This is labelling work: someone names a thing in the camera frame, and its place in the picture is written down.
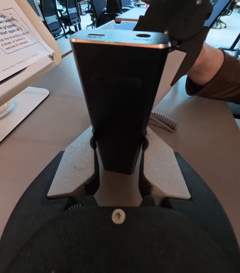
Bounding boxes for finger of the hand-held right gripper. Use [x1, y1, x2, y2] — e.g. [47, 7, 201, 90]
[170, 27, 206, 87]

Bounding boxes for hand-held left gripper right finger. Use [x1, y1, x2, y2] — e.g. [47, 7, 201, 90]
[139, 128, 191, 200]

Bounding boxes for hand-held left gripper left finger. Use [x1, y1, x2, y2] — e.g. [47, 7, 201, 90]
[47, 126, 101, 197]

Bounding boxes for black usb hub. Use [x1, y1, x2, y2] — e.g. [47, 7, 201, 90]
[70, 29, 171, 175]

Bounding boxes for person's right forearm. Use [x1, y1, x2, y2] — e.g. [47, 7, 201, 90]
[185, 49, 240, 105]

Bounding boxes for person's right hand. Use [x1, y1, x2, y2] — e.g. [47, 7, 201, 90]
[188, 42, 225, 81]

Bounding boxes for black office chair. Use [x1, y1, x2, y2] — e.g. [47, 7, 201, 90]
[86, 0, 123, 29]
[204, 0, 233, 29]
[40, 0, 66, 40]
[57, 0, 82, 35]

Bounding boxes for wooden office desk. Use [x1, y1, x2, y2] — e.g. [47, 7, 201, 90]
[115, 6, 152, 23]

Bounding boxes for instruction sheet on stand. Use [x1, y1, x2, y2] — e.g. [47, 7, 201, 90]
[0, 0, 62, 156]

